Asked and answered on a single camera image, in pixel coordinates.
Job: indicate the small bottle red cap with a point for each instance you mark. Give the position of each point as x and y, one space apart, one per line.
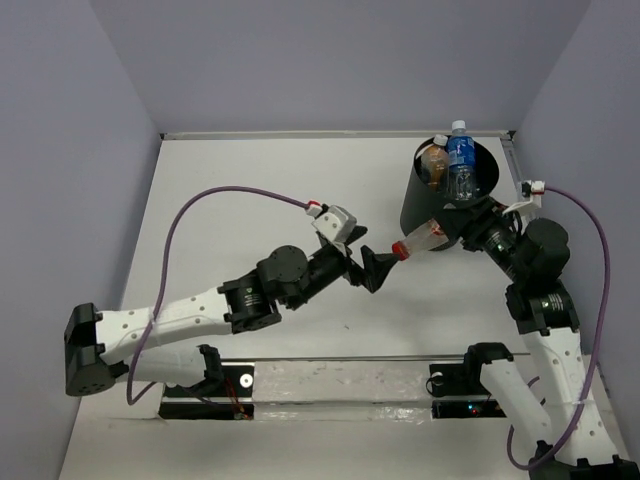
426 237

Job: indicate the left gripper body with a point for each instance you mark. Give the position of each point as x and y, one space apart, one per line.
324 268

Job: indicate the clear bottle blue label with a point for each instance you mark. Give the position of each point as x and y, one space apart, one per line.
462 162

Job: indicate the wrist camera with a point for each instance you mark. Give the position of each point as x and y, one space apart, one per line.
530 201
335 224

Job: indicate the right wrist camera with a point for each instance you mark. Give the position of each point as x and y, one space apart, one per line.
530 201

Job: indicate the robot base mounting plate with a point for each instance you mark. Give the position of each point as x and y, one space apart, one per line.
410 389

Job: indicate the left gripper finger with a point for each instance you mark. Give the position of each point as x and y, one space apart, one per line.
376 267
356 233

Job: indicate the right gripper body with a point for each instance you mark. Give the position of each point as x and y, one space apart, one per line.
493 234

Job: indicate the orange juice bottle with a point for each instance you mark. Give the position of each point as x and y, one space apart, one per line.
434 164

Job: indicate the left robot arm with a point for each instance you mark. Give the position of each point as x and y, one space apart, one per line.
103 348

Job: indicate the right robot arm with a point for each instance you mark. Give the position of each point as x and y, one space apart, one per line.
560 426

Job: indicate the black cylindrical bin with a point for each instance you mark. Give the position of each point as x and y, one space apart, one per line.
422 200

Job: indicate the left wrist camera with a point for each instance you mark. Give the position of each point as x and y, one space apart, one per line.
335 224

